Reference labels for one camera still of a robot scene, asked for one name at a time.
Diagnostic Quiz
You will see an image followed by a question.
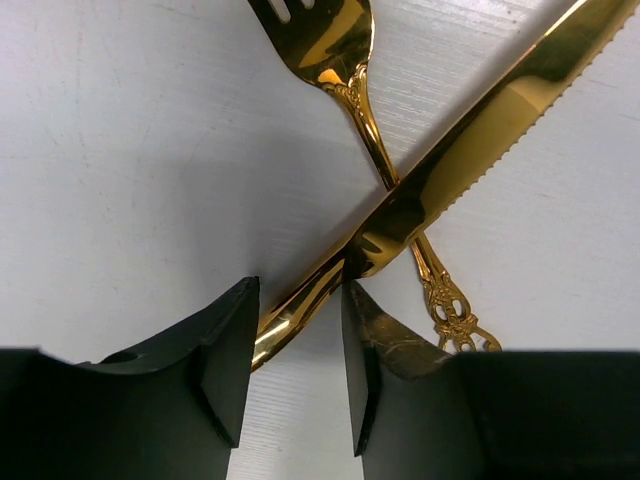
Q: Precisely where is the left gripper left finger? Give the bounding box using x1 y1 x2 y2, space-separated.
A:
1 277 260 479

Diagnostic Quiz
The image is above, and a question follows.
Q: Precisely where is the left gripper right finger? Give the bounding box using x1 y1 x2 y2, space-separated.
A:
341 282 639 479

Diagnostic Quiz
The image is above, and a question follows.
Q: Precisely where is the gold knife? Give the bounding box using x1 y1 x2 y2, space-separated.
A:
252 1 637 368

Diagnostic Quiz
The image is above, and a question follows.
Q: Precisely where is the gold fork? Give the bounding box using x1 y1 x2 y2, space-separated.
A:
250 1 502 352

